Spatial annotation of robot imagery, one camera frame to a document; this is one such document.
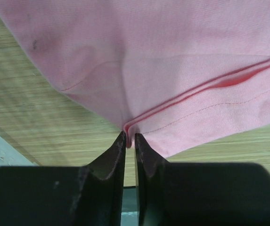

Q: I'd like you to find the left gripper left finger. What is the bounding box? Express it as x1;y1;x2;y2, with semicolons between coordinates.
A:
0;132;126;226

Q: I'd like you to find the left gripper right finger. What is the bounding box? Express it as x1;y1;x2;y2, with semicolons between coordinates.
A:
135;134;270;226

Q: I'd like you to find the pink t shirt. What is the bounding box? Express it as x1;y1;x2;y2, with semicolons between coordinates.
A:
0;0;270;157

